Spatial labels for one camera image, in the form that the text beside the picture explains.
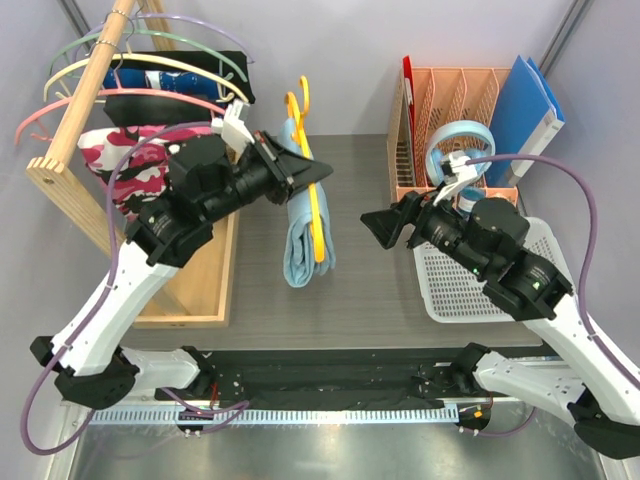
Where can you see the blue white small jar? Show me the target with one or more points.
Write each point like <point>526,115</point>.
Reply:
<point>467,198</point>

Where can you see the orange desk file organizer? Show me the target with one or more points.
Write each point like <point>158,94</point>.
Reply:
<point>441,95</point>

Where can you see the black trousers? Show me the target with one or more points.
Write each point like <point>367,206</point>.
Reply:
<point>198,59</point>

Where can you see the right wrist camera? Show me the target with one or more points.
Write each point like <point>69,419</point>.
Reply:
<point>458,172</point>

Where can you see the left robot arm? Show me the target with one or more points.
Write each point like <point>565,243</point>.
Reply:
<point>92,368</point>

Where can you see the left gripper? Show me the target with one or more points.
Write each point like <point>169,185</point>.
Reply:
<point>292,172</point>

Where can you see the blue folder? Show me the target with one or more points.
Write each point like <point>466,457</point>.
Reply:
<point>527,115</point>

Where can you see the purple plastic hanger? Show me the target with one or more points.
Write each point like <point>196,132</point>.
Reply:
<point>233,38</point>

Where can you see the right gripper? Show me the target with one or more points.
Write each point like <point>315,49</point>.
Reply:
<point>384,224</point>

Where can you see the pink camouflage trousers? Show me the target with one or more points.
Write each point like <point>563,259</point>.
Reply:
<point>141,177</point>

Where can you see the green plastic hanger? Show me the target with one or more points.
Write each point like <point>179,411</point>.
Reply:
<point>95,33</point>

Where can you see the red folder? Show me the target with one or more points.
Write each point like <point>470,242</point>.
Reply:
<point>407,82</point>

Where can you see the blue patterned trousers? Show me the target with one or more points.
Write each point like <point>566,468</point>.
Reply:
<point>180,82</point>

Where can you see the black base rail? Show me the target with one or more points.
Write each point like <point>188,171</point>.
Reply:
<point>332,379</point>

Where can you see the light blue headphones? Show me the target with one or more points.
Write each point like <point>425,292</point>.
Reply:
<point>467,136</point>

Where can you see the light blue trousers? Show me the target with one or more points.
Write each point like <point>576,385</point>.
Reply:
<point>299,264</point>

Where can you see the cream plastic hanger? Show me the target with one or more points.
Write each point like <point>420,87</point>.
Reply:
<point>159,60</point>

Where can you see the wooden clothes rack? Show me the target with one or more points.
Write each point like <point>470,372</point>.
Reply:
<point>200,294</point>

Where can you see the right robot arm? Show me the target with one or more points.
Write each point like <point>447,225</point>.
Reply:
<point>601,404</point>

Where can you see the dark grey trousers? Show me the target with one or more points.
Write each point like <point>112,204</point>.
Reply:
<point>155,112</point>

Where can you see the pink plastic hanger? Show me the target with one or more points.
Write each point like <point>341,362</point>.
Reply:
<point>130,100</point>

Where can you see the white plastic basket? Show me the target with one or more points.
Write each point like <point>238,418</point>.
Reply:
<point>452,295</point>

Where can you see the white slotted cable duct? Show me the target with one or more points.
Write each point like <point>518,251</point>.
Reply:
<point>175,415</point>

